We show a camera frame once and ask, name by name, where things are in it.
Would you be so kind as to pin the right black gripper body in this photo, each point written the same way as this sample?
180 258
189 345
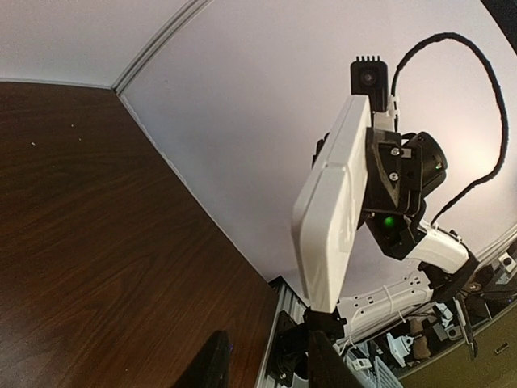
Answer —
339 178

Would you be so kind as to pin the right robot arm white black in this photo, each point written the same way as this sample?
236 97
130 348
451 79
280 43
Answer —
447 262

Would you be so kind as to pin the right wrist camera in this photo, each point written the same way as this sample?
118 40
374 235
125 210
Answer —
370 77

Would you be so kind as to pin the right aluminium corner post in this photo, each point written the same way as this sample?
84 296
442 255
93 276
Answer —
181 18

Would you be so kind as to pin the white remote control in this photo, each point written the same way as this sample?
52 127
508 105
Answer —
323 242

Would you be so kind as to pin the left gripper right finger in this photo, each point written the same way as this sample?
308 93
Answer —
326 368

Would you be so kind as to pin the front aluminium rail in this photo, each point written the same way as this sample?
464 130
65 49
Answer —
292 305

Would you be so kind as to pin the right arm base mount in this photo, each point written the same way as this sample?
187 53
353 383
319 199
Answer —
290 347

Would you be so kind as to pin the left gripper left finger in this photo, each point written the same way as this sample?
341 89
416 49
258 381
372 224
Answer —
210 366

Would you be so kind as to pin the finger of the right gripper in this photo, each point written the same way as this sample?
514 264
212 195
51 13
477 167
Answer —
383 161

